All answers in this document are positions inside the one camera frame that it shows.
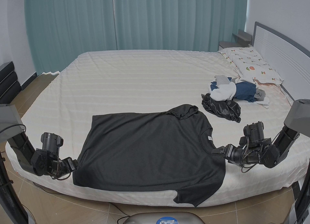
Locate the black T-shirt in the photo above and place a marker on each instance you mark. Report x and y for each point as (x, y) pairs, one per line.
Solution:
(145, 150)

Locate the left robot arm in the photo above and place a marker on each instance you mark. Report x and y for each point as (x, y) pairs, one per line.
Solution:
(24, 150)

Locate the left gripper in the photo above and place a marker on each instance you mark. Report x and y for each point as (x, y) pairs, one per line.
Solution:
(69, 166)

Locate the black shiny garment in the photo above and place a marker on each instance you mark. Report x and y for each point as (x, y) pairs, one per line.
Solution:
(220, 109)

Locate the blue-green curtain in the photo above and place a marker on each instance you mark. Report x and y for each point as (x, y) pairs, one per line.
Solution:
(70, 24)
(181, 12)

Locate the bed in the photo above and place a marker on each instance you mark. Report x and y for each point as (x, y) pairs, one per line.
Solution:
(145, 78)

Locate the pile of clothes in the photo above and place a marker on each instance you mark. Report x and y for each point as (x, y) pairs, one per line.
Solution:
(242, 91)

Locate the white printed pillow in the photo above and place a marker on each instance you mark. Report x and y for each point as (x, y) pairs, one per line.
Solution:
(251, 65)

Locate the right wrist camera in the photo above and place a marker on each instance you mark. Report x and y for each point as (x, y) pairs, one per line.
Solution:
(243, 141)

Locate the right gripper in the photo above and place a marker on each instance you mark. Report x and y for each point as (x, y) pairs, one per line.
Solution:
(239, 156)

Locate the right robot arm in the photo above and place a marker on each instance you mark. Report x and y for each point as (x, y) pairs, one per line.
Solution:
(281, 145)

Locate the black chest of drawers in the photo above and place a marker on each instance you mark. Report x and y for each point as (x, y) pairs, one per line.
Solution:
(8, 82)

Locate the grey bedside table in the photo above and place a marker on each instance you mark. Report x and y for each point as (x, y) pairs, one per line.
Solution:
(230, 44)

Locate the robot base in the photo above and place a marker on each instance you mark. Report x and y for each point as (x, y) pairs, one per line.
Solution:
(150, 218)

